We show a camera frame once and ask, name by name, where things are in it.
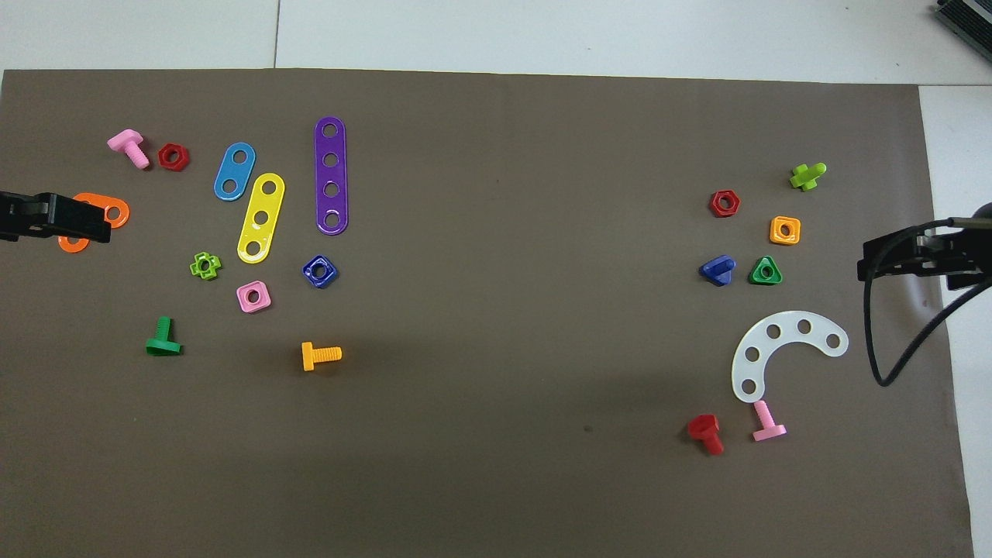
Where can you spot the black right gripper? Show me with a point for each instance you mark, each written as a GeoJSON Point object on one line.
{"type": "Point", "coordinates": [965, 260]}

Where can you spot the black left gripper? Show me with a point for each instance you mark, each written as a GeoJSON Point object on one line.
{"type": "Point", "coordinates": [23, 217]}

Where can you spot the blue triangle-head plastic screw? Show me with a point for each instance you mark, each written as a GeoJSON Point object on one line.
{"type": "Point", "coordinates": [714, 271]}

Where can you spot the blue square plastic nut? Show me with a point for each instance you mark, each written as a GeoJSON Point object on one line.
{"type": "Point", "coordinates": [331, 273]}

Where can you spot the orange L-shaped plate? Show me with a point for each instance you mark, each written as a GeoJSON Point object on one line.
{"type": "Point", "coordinates": [125, 213]}

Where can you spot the pink plastic screw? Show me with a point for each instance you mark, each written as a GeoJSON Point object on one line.
{"type": "Point", "coordinates": [769, 432]}
{"type": "Point", "coordinates": [124, 141]}

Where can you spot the red hexagonal plastic nut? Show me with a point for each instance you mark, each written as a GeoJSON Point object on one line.
{"type": "Point", "coordinates": [163, 157]}
{"type": "Point", "coordinates": [714, 204]}

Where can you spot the lime green cross-head screw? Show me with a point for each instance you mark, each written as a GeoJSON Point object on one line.
{"type": "Point", "coordinates": [806, 178]}

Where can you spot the green cross-shaped nut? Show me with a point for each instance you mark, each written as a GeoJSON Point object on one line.
{"type": "Point", "coordinates": [194, 267]}

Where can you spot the orange square plastic nut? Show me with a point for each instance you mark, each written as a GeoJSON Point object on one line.
{"type": "Point", "coordinates": [774, 239]}

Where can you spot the white curved five-hole plate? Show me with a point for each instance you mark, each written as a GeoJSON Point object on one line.
{"type": "Point", "coordinates": [789, 329]}

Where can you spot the green triangular plastic nut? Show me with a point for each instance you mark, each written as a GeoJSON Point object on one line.
{"type": "Point", "coordinates": [756, 277]}

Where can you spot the dark green plastic screw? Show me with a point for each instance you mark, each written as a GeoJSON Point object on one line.
{"type": "Point", "coordinates": [163, 346]}

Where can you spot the blue two-hole plate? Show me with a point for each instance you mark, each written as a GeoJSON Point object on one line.
{"type": "Point", "coordinates": [235, 172]}

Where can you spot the pink square plastic nut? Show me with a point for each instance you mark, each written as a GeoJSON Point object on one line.
{"type": "Point", "coordinates": [242, 304]}

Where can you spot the yellow three-hole plate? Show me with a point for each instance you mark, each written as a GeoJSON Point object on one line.
{"type": "Point", "coordinates": [266, 201]}

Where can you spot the black ribbed device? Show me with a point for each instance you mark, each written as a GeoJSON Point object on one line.
{"type": "Point", "coordinates": [969, 19]}

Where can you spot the red hex-head plastic screw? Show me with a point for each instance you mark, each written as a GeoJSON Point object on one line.
{"type": "Point", "coordinates": [704, 426]}

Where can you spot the purple four-hole plate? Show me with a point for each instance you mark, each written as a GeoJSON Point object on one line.
{"type": "Point", "coordinates": [331, 145]}

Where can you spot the yellow-orange plastic screw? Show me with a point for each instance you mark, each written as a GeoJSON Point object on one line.
{"type": "Point", "coordinates": [308, 356]}

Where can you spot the brown table mat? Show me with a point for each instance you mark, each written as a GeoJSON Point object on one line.
{"type": "Point", "coordinates": [496, 465]}

